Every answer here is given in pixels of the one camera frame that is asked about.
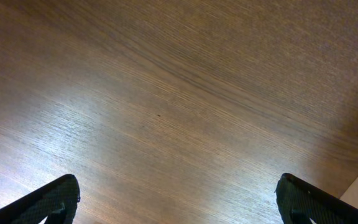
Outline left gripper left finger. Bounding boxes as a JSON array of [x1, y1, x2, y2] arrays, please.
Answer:
[[0, 174, 80, 224]]

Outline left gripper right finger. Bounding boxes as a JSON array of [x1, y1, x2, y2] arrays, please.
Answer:
[[275, 173, 358, 224]]

